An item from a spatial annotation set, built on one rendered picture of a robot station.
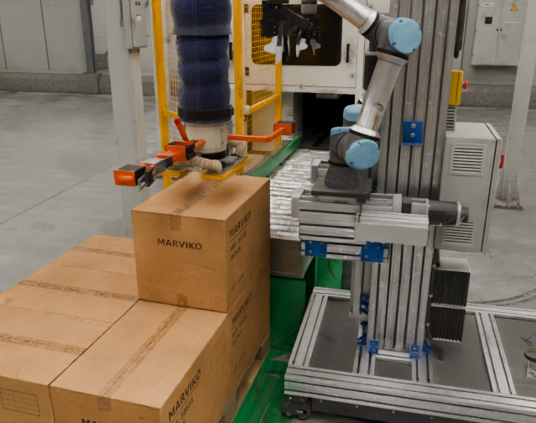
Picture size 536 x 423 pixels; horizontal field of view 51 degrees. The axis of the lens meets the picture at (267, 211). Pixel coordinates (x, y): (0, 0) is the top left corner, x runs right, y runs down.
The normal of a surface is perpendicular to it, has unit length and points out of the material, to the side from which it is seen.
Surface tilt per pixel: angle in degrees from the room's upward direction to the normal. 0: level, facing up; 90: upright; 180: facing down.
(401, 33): 83
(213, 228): 90
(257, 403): 0
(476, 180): 90
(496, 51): 90
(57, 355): 0
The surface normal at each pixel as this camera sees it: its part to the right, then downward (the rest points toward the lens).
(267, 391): 0.00, -0.94
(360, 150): 0.18, 0.44
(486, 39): -0.22, 0.32
